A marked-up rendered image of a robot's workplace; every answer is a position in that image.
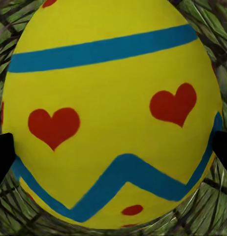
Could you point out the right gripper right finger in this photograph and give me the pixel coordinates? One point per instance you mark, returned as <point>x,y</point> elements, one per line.
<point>219,146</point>

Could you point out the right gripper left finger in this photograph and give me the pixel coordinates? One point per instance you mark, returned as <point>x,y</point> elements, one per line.
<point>7,154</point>

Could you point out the wicker basket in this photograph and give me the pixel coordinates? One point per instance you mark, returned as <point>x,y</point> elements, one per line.
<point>220,53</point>

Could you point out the easter egg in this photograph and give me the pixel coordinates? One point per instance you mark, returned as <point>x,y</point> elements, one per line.
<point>113,106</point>

